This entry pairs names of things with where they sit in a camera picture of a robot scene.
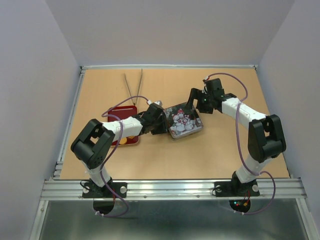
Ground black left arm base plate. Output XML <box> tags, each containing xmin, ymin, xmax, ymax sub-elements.
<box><xmin>80</xmin><ymin>180</ymin><xmax>127</xmax><ymax>199</ymax></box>

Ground aluminium front rail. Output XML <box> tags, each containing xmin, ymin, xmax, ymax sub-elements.
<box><xmin>40</xmin><ymin>178</ymin><xmax>307</xmax><ymax>202</ymax></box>

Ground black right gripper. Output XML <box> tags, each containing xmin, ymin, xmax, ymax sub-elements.
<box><xmin>183</xmin><ymin>87</ymin><xmax>214</xmax><ymax>114</ymax></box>

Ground metal tongs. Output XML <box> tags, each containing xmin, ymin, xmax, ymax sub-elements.
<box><xmin>124</xmin><ymin>68</ymin><xmax>144</xmax><ymax>106</ymax></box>

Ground large round tan cookie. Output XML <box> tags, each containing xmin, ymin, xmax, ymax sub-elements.
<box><xmin>119</xmin><ymin>137</ymin><xmax>127</xmax><ymax>145</ymax></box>

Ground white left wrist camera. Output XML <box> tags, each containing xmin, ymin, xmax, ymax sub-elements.
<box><xmin>154</xmin><ymin>100</ymin><xmax>163</xmax><ymax>107</ymax></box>

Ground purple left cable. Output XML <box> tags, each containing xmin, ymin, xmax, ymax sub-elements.
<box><xmin>101</xmin><ymin>96</ymin><xmax>153</xmax><ymax>218</ymax></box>

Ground gold square tin box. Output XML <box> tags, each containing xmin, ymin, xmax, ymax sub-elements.
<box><xmin>170</xmin><ymin>127</ymin><xmax>203</xmax><ymax>141</ymax></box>

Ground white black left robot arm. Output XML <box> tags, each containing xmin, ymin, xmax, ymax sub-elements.
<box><xmin>70</xmin><ymin>101</ymin><xmax>167</xmax><ymax>197</ymax></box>

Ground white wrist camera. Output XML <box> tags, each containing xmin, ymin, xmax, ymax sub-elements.
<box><xmin>154</xmin><ymin>100</ymin><xmax>163</xmax><ymax>107</ymax></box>
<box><xmin>202</xmin><ymin>76</ymin><xmax>210</xmax><ymax>94</ymax></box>

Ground purple cable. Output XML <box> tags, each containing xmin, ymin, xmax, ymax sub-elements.
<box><xmin>101</xmin><ymin>96</ymin><xmax>153</xmax><ymax>218</ymax></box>
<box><xmin>207</xmin><ymin>72</ymin><xmax>277</xmax><ymax>216</ymax></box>

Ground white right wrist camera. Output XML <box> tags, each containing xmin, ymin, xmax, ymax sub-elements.
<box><xmin>202</xmin><ymin>76</ymin><xmax>210</xmax><ymax>94</ymax></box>

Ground gold tin lid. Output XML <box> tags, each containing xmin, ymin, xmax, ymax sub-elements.
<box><xmin>164</xmin><ymin>102</ymin><xmax>204</xmax><ymax>140</ymax></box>

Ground aluminium table edge rail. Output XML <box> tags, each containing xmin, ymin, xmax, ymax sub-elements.
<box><xmin>80</xmin><ymin>64</ymin><xmax>258</xmax><ymax>73</ymax></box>

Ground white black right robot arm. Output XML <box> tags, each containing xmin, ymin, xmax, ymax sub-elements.
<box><xmin>184</xmin><ymin>75</ymin><xmax>287</xmax><ymax>195</ymax></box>

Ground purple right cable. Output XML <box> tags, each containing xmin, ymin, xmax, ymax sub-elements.
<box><xmin>207</xmin><ymin>72</ymin><xmax>277</xmax><ymax>216</ymax></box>

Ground red rectangular tray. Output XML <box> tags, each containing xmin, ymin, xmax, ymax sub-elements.
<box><xmin>107</xmin><ymin>105</ymin><xmax>140</xmax><ymax>147</ymax></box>

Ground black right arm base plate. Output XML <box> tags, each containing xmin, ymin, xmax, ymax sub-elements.
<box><xmin>213</xmin><ymin>180</ymin><xmax>260</xmax><ymax>197</ymax></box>

